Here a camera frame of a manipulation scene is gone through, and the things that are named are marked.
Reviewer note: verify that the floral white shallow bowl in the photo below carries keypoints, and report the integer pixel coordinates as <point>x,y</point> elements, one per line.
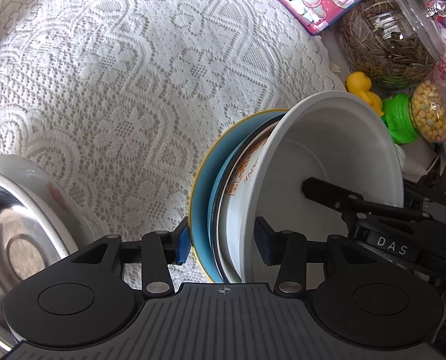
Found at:
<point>48,203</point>

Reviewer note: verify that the blue enamel bowl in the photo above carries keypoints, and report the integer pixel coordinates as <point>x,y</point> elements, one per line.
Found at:
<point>204,209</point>

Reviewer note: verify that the white conical bowl yellow rim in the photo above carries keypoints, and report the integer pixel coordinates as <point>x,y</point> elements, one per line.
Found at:
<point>196,179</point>

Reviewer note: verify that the white bowl with orange logo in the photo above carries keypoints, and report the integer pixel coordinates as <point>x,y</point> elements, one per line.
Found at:
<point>300,173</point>

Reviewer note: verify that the white lace tablecloth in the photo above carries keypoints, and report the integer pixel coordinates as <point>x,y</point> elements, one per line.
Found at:
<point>120,100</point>

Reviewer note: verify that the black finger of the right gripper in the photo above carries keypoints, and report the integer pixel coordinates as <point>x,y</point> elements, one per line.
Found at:
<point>415,193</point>
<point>348,202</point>

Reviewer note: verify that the green gumball candy dispenser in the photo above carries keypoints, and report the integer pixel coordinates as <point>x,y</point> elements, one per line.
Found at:
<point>419,114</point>

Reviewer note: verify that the sunflower seed glass jar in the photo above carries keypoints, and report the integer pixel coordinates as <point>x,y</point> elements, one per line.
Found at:
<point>394,42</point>

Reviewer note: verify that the yellow rubber duck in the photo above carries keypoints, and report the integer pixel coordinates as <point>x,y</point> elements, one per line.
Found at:
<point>360,85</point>

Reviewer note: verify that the stainless steel bowl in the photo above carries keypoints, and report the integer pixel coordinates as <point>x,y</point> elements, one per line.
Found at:
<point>32,237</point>

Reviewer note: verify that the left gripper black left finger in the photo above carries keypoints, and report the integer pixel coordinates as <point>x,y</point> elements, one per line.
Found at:
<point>160,249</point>

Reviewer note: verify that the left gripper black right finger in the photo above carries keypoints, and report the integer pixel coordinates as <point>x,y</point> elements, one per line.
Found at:
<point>288,251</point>

